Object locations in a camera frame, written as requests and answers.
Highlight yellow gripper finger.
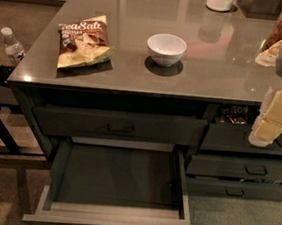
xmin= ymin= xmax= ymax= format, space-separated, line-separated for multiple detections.
xmin=248 ymin=117 xmax=282 ymax=148

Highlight brown sea salt chip bag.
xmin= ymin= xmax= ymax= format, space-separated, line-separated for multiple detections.
xmin=57 ymin=15 xmax=115 ymax=69

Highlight snack packets in drawer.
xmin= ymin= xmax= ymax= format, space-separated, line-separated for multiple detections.
xmin=215 ymin=104 xmax=259 ymax=125

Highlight grey top right drawer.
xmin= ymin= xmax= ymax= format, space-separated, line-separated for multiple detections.
xmin=201 ymin=123 xmax=282 ymax=156

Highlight grey middle right drawer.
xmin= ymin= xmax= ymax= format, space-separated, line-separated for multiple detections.
xmin=186 ymin=154 xmax=282 ymax=182

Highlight open grey middle drawer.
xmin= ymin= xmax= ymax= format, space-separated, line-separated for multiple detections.
xmin=23 ymin=140 xmax=193 ymax=225

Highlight grey top left drawer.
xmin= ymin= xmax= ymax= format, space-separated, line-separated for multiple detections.
xmin=32 ymin=105 xmax=207 ymax=146

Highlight white cylindrical container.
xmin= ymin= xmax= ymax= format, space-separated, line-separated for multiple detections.
xmin=206 ymin=0 xmax=233 ymax=12

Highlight white ceramic bowl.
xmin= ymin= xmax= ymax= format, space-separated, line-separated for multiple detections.
xmin=146 ymin=33 xmax=187 ymax=67

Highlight dark grey cabinet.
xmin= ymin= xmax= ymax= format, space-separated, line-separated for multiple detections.
xmin=10 ymin=0 xmax=282 ymax=225

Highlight clear plastic water bottle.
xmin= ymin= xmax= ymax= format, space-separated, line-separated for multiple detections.
xmin=1 ymin=27 xmax=26 ymax=66

